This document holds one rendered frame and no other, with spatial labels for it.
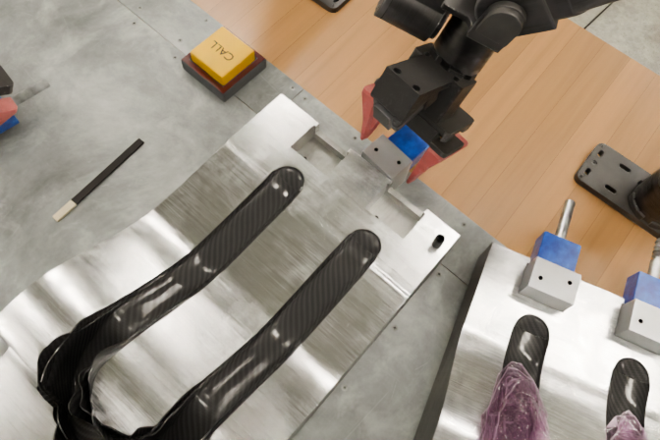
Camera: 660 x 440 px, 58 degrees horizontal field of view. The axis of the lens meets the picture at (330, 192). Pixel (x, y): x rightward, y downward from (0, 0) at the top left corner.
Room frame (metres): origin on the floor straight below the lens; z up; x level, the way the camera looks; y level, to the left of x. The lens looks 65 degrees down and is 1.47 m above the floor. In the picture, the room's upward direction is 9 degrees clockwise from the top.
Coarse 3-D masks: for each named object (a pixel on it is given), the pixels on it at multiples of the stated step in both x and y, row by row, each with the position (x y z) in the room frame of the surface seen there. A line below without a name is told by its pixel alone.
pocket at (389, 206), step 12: (384, 192) 0.29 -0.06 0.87; (396, 192) 0.29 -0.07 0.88; (372, 204) 0.28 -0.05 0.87; (384, 204) 0.28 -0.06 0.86; (396, 204) 0.28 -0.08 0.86; (408, 204) 0.28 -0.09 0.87; (384, 216) 0.26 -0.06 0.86; (396, 216) 0.27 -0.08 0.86; (408, 216) 0.27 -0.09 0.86; (420, 216) 0.27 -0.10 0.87; (396, 228) 0.25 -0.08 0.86; (408, 228) 0.26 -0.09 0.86
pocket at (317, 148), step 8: (312, 128) 0.35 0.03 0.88; (304, 136) 0.34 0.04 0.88; (312, 136) 0.35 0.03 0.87; (320, 136) 0.35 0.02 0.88; (296, 144) 0.33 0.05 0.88; (304, 144) 0.34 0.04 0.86; (312, 144) 0.34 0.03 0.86; (320, 144) 0.34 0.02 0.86; (328, 144) 0.34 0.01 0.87; (336, 144) 0.34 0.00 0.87; (304, 152) 0.33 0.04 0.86; (312, 152) 0.33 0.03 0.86; (320, 152) 0.33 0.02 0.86; (328, 152) 0.33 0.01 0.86; (336, 152) 0.33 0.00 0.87; (344, 152) 0.33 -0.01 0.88; (312, 160) 0.32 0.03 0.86; (320, 160) 0.32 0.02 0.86; (328, 160) 0.32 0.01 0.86; (336, 160) 0.33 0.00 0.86; (320, 168) 0.31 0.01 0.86; (328, 168) 0.31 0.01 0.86
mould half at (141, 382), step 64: (256, 128) 0.34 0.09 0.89; (192, 192) 0.25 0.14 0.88; (320, 192) 0.27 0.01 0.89; (128, 256) 0.16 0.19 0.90; (256, 256) 0.19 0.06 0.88; (320, 256) 0.20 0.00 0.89; (384, 256) 0.21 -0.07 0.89; (0, 320) 0.08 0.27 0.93; (64, 320) 0.09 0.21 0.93; (192, 320) 0.11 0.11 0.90; (256, 320) 0.12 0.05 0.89; (384, 320) 0.14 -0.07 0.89; (0, 384) 0.03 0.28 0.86; (128, 384) 0.04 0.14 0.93; (192, 384) 0.05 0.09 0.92; (320, 384) 0.07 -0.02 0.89
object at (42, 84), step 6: (36, 84) 0.38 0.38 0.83; (42, 84) 0.39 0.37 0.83; (48, 84) 0.39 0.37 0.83; (24, 90) 0.37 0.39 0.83; (30, 90) 0.37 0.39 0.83; (36, 90) 0.38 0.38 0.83; (42, 90) 0.38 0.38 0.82; (0, 96) 0.36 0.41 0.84; (12, 96) 0.36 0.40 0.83; (18, 96) 0.36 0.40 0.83; (24, 96) 0.37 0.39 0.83; (30, 96) 0.37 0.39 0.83; (18, 102) 0.36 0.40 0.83; (12, 120) 0.33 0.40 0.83; (18, 120) 0.34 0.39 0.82; (0, 126) 0.32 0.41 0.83; (6, 126) 0.33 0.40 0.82; (12, 126) 0.33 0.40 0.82; (0, 132) 0.32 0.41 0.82
